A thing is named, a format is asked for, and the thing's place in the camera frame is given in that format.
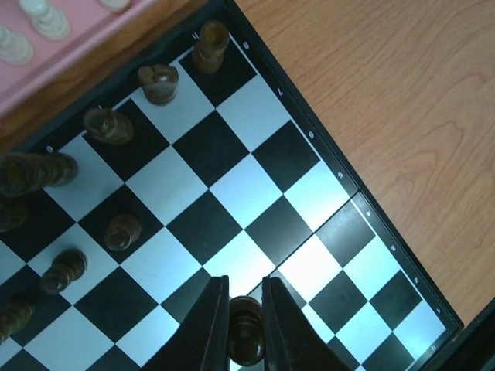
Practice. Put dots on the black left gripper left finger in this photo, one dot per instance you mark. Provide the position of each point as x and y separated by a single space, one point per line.
200 342

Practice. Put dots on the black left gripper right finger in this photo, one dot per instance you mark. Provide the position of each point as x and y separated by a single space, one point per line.
291 343

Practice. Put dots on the dark wooden chess pawn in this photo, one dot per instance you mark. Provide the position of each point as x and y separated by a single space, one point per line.
15 314
122 231
66 268
245 340

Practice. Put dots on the dark wooden chess bishop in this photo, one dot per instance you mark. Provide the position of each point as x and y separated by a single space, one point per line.
108 126

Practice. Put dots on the dark wooden chess king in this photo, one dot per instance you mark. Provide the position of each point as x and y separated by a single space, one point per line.
23 173

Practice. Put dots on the dark wooden chess knight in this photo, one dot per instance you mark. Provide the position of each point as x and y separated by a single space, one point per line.
159 83

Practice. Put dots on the dark wooden chess rook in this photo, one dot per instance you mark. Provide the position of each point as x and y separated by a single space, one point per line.
208 52

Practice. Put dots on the dark wooden chess queen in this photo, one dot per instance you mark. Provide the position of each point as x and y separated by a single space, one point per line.
14 212

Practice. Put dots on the black white chess board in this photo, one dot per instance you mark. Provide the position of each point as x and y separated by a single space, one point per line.
235 176

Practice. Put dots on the pink plastic tray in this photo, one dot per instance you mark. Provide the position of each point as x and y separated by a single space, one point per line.
90 24

